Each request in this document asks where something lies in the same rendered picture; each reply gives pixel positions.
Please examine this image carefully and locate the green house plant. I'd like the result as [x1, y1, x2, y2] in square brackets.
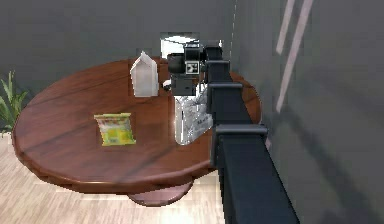
[0, 70, 30, 135]

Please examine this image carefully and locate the white carton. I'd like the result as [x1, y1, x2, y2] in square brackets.
[129, 50, 160, 99]

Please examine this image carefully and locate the round brown wooden table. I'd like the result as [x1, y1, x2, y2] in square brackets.
[11, 56, 263, 208]

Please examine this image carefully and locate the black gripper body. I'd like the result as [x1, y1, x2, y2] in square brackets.
[167, 52, 198, 98]

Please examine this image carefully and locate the yellow green snack packet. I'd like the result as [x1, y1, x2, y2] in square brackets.
[93, 112, 137, 147]

